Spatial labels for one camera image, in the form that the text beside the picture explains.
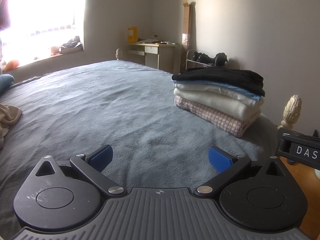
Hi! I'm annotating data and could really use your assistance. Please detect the black t-shirt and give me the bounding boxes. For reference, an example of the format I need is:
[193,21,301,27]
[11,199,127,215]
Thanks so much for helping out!
[172,67,265,96]

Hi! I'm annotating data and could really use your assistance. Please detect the folded clothes stack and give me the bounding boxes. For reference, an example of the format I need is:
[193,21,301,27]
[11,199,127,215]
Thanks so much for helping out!
[173,81,264,138]

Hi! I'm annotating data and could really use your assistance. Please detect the beige clothes pile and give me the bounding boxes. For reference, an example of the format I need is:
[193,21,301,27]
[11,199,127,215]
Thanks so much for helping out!
[0,104,23,149]

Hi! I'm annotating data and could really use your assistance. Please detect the clothes on window sill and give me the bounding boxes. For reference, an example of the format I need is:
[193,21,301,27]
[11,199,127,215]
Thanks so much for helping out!
[59,36,83,54]

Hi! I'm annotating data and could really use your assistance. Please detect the cream bedpost finial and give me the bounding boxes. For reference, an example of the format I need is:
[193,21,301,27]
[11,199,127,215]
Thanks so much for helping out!
[278,95,302,130]

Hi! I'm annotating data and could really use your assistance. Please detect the grey bed blanket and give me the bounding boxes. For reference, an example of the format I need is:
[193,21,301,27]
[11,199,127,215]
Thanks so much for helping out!
[1,61,277,239]

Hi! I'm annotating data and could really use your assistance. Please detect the metal shoe rack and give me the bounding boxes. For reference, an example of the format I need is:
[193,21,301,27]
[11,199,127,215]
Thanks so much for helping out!
[185,50,228,69]

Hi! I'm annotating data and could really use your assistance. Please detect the blue duvet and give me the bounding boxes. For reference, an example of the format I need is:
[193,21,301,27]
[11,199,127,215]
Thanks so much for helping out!
[0,74,15,94]

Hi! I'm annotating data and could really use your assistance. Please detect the white low cabinet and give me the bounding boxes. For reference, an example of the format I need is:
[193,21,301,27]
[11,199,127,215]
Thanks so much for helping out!
[127,43,182,74]

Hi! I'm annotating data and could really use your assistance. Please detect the orange item on sill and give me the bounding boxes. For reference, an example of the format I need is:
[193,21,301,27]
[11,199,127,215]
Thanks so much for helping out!
[3,60,20,72]

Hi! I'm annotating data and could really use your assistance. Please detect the yellow box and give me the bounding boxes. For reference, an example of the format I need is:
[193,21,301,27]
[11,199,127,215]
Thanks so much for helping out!
[127,27,138,43]

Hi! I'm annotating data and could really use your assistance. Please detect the cardboard sheet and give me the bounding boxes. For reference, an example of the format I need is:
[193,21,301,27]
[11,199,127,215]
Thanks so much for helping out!
[182,0,191,49]

